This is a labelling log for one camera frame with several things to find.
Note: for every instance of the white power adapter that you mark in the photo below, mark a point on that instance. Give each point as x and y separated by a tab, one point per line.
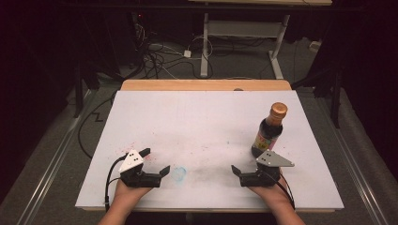
187	53

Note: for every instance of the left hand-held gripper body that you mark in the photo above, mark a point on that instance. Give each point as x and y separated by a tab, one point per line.
137	179

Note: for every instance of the dark soy sauce bottle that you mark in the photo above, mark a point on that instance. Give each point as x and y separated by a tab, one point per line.
268	132

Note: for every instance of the wooden table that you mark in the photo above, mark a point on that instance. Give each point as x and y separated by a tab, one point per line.
203	85

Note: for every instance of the white metal desk frame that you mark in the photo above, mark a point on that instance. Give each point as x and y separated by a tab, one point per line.
205	47

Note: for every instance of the small white box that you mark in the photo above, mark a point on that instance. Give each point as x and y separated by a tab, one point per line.
315	46

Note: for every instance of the metal floor rail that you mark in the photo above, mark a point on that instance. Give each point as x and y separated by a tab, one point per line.
53	159
353	168

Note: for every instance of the person's left hand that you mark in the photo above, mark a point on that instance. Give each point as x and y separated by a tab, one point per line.
130	194

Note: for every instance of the white table board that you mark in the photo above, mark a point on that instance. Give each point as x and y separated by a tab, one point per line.
200	131

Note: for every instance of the person's right hand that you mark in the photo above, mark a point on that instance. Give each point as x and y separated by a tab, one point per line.
273	195

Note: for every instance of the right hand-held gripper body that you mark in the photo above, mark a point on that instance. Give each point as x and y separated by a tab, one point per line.
269	159

